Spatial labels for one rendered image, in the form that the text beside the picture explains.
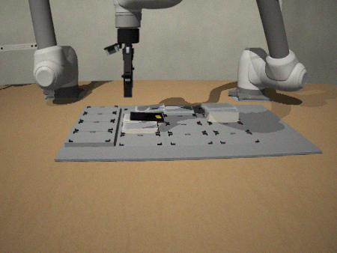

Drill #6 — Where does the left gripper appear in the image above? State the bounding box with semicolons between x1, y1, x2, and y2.
118;28;139;97

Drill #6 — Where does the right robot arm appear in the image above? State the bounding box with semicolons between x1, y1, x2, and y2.
28;0;83;99

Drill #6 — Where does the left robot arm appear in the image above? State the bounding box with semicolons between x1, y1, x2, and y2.
113;0;308;101

